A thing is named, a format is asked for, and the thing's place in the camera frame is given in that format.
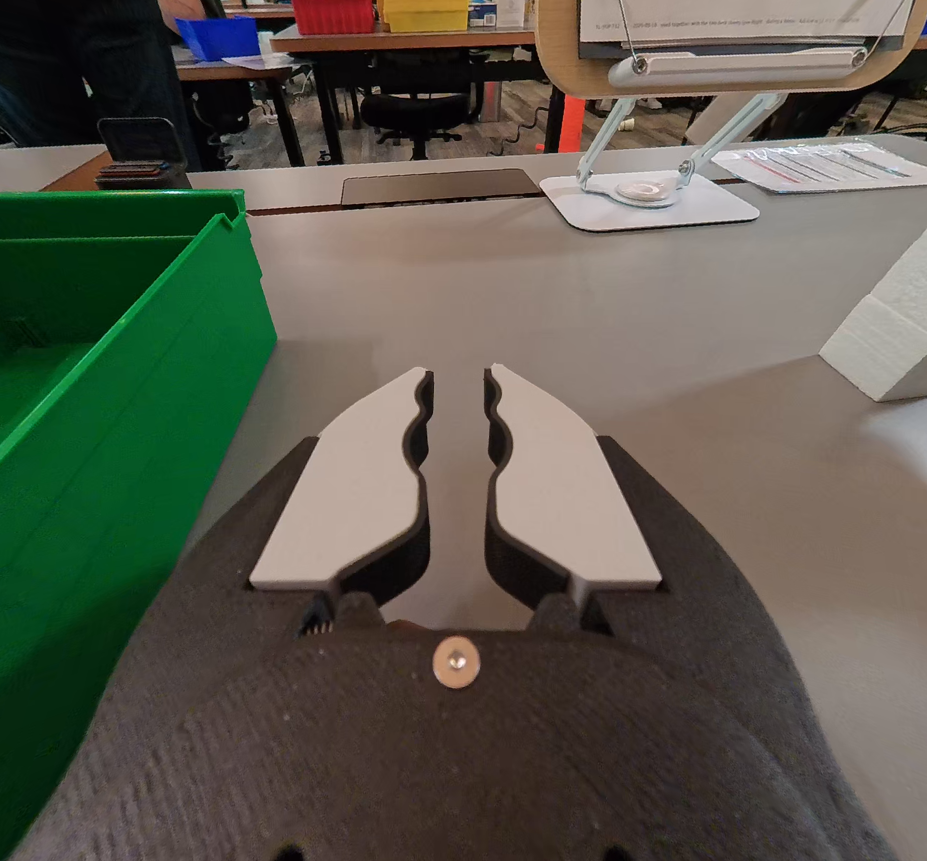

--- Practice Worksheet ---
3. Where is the yellow plastic bin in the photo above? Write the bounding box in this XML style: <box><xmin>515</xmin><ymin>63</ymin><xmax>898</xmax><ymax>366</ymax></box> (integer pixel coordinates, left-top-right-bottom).
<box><xmin>375</xmin><ymin>0</ymin><xmax>472</xmax><ymax>33</ymax></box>

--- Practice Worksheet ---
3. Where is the black office chair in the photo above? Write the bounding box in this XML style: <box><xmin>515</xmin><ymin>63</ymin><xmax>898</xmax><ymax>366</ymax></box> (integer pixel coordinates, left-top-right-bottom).
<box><xmin>360</xmin><ymin>50</ymin><xmax>472</xmax><ymax>161</ymax></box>

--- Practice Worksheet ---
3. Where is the wooden document stand white base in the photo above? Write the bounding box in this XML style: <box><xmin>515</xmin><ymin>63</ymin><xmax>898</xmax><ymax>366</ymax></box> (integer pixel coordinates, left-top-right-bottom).
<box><xmin>534</xmin><ymin>0</ymin><xmax>927</xmax><ymax>233</ymax></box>

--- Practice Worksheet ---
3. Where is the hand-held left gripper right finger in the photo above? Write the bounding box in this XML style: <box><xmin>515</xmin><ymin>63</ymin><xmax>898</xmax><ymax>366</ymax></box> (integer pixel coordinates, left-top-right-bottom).
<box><xmin>482</xmin><ymin>363</ymin><xmax>665</xmax><ymax>613</ymax></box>

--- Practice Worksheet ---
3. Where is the green plastic bin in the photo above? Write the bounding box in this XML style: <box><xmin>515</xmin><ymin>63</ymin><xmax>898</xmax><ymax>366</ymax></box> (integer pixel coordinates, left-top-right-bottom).
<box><xmin>0</xmin><ymin>189</ymin><xmax>278</xmax><ymax>858</ymax></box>

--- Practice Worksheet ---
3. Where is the red plastic bin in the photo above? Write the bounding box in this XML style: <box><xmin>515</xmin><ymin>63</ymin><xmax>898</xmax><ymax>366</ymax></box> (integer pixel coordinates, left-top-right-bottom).
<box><xmin>288</xmin><ymin>0</ymin><xmax>378</xmax><ymax>36</ymax></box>

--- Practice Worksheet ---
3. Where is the black card case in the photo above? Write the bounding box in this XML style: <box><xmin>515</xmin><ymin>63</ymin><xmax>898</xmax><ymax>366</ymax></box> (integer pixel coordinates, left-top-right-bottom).
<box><xmin>94</xmin><ymin>117</ymin><xmax>191</xmax><ymax>190</ymax></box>

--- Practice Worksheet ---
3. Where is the wooden table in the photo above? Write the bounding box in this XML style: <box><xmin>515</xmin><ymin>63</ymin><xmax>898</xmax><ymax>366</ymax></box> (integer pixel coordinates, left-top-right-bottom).
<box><xmin>269</xmin><ymin>27</ymin><xmax>538</xmax><ymax>167</ymax></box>
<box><xmin>174</xmin><ymin>58</ymin><xmax>307</xmax><ymax>168</ymax></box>

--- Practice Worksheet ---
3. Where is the small blue plastic bin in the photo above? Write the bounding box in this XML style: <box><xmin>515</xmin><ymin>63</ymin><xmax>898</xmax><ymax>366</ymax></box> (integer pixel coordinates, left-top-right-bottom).
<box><xmin>175</xmin><ymin>15</ymin><xmax>259</xmax><ymax>64</ymax></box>

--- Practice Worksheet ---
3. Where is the laminated paper sheet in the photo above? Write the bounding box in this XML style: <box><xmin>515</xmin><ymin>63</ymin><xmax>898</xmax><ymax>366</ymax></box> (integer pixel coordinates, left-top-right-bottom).
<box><xmin>711</xmin><ymin>139</ymin><xmax>927</xmax><ymax>194</ymax></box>

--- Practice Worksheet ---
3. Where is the large white foam cube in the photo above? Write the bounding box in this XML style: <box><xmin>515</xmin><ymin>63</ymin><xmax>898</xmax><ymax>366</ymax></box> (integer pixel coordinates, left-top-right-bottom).
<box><xmin>820</xmin><ymin>231</ymin><xmax>927</xmax><ymax>403</ymax></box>

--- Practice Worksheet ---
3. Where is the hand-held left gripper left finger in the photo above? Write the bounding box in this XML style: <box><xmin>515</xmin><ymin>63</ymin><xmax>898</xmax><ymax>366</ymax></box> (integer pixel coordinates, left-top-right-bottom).
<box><xmin>248</xmin><ymin>366</ymin><xmax>437</xmax><ymax>608</ymax></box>

